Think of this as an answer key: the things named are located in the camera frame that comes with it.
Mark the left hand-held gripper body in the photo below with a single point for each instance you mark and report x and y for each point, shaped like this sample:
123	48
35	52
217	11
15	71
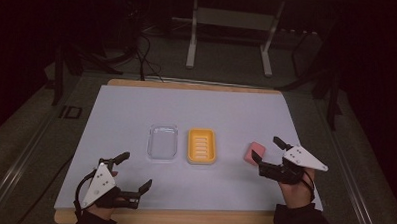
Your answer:
100	185

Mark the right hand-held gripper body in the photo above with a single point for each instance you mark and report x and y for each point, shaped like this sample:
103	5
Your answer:
293	165

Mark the pink soap bar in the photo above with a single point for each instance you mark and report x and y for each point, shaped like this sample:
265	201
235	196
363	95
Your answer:
254	153

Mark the clear plastic lid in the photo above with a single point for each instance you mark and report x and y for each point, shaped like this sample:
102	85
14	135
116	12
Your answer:
162	142

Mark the yellow soap dish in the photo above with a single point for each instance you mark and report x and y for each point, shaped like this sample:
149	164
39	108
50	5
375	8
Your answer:
201	146

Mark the person's left hand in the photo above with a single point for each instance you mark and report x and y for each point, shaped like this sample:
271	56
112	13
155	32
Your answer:
105	202

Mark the person's right hand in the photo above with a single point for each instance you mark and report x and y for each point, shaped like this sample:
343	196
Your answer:
297	192

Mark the wooden table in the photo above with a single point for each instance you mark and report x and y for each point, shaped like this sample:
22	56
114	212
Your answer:
189	219

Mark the white table mat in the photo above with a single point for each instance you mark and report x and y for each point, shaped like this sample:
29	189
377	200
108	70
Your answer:
172	131

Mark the black tripod stand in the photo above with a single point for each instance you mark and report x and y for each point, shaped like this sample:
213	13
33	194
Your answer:
76	62
317	79

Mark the white metal stand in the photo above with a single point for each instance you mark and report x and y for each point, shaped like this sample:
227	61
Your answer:
234	30

